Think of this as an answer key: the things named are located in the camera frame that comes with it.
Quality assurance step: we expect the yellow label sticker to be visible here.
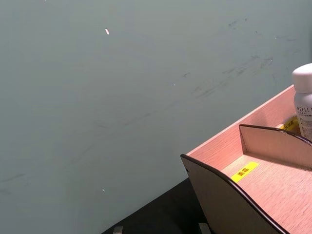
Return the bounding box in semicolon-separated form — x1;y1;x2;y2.
230;161;259;184
278;115;299;135

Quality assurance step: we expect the light wooden divided organizer box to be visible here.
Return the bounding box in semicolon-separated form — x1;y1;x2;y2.
180;84;312;234

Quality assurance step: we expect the small grey metal bar end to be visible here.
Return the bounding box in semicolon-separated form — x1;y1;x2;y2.
197;222;210;234

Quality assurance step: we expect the white plastic bottle with cap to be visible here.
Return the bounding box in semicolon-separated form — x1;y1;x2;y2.
292;62;312;143

